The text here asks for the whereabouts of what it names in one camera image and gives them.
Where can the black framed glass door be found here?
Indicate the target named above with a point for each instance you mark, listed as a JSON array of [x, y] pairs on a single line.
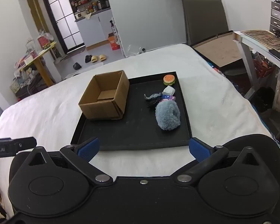
[[64, 23]]

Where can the orange cardboard box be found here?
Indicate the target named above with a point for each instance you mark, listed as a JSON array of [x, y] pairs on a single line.
[[112, 38]]

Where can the grey drawer organizer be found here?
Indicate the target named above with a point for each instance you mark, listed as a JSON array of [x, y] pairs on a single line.
[[275, 17]]

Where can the black rectangular tray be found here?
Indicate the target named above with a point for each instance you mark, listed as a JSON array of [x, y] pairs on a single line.
[[138, 128]]

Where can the white kitchen cabinet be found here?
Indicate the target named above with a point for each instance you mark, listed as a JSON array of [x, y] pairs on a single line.
[[95, 30]]

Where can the grey fluffy plush toy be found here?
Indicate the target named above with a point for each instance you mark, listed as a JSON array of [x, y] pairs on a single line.
[[168, 115]]

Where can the white desk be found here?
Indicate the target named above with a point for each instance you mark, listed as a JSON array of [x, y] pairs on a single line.
[[244, 44]]

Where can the denim fabric toy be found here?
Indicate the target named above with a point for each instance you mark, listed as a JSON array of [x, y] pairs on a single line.
[[153, 96]]

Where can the black dotted fabric bow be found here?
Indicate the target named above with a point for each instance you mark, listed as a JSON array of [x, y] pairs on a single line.
[[151, 104]]

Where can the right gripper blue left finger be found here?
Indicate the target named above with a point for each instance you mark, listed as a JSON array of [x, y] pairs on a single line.
[[79, 157]]

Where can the yellow round side table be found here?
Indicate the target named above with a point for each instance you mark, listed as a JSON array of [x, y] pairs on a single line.
[[39, 65]]

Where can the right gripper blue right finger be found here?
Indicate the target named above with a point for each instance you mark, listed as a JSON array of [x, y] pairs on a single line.
[[208, 157]]

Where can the blue pink tissue packet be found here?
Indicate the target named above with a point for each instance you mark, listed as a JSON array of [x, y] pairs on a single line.
[[167, 97]]

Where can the white tissue pack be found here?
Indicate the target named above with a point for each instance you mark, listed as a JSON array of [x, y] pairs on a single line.
[[169, 91]]

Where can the plush hamburger toy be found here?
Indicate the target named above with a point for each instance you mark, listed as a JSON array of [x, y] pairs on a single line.
[[169, 79]]

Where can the grey upholstered headboard panel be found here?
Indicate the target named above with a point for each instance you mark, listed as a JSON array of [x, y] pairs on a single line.
[[204, 19]]

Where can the brown cardboard box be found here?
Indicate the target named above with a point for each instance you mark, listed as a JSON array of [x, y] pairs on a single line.
[[105, 96]]

